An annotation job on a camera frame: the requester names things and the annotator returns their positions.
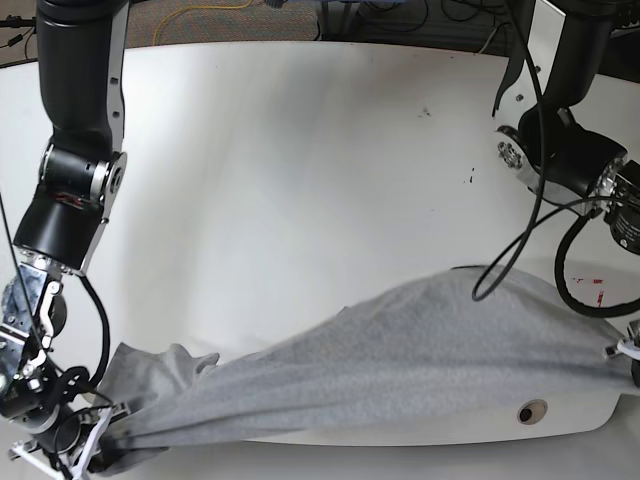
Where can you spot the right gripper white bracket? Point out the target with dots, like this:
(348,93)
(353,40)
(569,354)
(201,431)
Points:
(63,443)

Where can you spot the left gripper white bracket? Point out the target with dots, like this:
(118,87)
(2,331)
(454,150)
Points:
(627,346)

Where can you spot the grey T-shirt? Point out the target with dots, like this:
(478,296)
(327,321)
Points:
(422,349)

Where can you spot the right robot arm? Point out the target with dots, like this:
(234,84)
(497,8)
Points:
(80,54)

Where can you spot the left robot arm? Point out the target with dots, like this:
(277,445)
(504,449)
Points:
(558,49)

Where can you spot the red tape marking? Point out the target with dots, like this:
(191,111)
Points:
(589,291)

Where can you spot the right table grommet hole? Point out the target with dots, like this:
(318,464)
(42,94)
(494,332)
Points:
(532,412)

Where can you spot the black tripod stand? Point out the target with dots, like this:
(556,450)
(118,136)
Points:
(17,22)

